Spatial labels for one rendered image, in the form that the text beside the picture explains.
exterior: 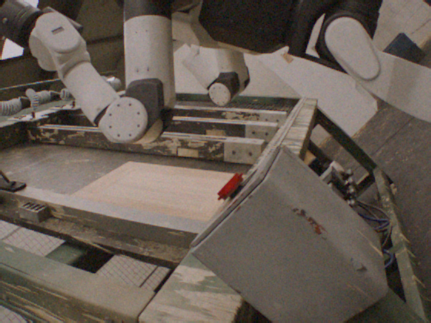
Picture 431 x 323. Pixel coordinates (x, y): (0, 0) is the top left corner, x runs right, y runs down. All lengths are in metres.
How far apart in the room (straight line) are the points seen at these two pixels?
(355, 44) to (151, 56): 0.40
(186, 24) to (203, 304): 0.54
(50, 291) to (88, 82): 0.37
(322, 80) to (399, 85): 3.93
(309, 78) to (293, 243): 4.42
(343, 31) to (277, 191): 0.49
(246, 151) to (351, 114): 3.69
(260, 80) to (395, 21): 2.58
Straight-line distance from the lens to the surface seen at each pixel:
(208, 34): 0.77
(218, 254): 0.35
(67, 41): 0.68
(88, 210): 0.78
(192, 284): 0.51
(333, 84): 4.67
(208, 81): 1.16
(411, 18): 6.02
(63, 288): 0.54
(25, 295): 0.63
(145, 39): 0.62
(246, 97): 2.48
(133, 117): 0.58
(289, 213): 0.31
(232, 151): 1.14
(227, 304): 0.47
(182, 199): 0.85
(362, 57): 0.74
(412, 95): 0.80
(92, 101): 0.64
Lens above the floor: 0.95
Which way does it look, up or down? 2 degrees up
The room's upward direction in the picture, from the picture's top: 48 degrees counter-clockwise
